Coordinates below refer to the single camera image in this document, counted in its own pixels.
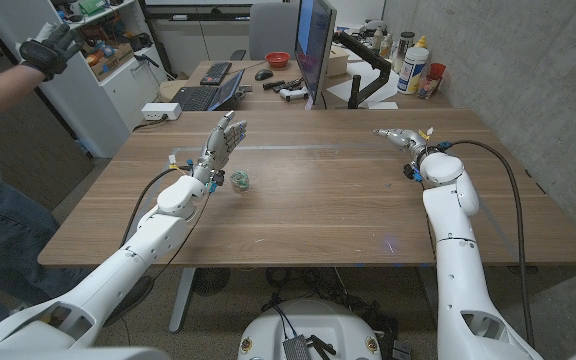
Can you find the person's gloved hand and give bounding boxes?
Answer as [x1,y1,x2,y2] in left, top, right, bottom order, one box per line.
[15,22,85,83]

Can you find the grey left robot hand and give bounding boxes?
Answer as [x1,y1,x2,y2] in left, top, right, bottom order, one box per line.
[192,110,248,185]

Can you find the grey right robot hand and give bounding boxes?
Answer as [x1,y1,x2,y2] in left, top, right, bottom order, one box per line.
[372,127,437,169]

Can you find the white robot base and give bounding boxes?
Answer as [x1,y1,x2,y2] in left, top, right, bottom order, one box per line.
[237,298,383,360]

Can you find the clear green tape roll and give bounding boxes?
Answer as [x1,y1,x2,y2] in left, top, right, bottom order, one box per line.
[229,170,251,194]

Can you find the open laptop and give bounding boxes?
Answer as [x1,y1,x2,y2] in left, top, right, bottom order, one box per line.
[170,68,246,112]

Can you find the glass with items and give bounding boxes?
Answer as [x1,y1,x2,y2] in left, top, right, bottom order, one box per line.
[416,73,441,100]

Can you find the green box on shelf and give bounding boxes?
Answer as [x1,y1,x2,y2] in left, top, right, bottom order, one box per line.
[78,0,107,15]

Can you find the white power strip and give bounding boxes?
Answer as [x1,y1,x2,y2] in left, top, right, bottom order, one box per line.
[140,102,183,122]

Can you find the cardboard box with tools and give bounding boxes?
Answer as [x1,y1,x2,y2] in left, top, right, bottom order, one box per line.
[87,42,135,82]

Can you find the white wipes canister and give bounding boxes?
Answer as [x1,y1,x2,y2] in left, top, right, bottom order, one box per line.
[396,46,430,96]

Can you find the black keyboard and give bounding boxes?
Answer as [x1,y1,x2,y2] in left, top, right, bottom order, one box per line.
[199,61,233,87]

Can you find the grey tape outline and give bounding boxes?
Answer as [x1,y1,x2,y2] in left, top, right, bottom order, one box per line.
[112,143,519,264]

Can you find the white shelf cabinet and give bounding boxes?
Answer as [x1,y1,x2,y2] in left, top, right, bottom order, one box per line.
[0,0,169,159]

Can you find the white paper sheets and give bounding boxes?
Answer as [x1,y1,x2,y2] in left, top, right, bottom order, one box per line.
[325,59,404,110]

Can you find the dark lid jar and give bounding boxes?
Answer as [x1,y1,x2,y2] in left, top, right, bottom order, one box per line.
[391,31,416,75]

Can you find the white game controller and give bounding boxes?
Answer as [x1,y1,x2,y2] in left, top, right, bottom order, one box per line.
[278,87,310,103]

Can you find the black power tool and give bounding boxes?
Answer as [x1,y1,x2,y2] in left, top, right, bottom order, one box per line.
[132,32,154,51]

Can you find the black handheld device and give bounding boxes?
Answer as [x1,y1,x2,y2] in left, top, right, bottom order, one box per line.
[273,77,305,94]

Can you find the beige box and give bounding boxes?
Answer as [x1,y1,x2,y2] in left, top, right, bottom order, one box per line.
[326,44,351,78]

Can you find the red bowl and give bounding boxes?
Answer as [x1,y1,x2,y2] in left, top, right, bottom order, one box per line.
[264,51,292,70]

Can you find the grey office chair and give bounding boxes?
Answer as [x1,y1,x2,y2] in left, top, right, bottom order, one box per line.
[229,2,301,62]

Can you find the black floor fan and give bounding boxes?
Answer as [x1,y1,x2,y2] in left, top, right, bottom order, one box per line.
[191,267,231,297]

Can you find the computer monitor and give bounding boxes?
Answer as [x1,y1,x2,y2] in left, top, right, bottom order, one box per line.
[293,0,338,106]

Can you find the grey table leg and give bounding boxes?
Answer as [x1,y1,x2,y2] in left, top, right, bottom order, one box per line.
[416,266,442,321]
[168,267,197,334]

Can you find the person's blue jeans legs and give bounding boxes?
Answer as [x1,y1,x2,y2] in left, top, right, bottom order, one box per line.
[0,187,97,341]

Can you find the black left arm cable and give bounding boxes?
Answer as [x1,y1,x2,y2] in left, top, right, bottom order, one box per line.
[120,164,194,247]

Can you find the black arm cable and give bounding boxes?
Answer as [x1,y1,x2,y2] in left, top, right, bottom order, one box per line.
[120,164,194,247]
[437,139,537,349]

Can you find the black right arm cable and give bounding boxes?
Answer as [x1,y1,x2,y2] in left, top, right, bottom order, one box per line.
[437,139,537,349]

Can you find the black floor cable bundle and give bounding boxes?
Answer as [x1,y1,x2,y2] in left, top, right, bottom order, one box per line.
[260,267,399,351]

